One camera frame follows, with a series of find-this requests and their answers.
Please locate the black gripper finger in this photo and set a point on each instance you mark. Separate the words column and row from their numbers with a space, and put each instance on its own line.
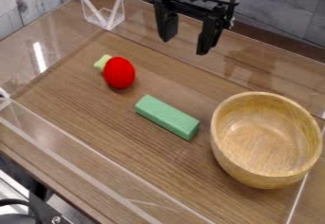
column 211, row 33
column 168, row 20

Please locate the red toy fruit green stem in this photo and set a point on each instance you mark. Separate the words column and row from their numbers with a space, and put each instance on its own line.
column 118, row 71

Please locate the green rectangular block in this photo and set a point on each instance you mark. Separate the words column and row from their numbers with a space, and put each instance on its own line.
column 169, row 117

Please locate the wooden bowl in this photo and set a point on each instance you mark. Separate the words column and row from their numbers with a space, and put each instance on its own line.
column 267, row 139

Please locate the clear acrylic corner bracket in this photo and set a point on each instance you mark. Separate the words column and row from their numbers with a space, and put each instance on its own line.
column 105, row 18

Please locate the clear acrylic tray wall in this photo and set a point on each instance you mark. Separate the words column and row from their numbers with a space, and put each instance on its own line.
column 70, row 128

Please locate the black metal bracket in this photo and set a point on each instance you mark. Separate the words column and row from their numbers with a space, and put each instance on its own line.
column 47, row 214

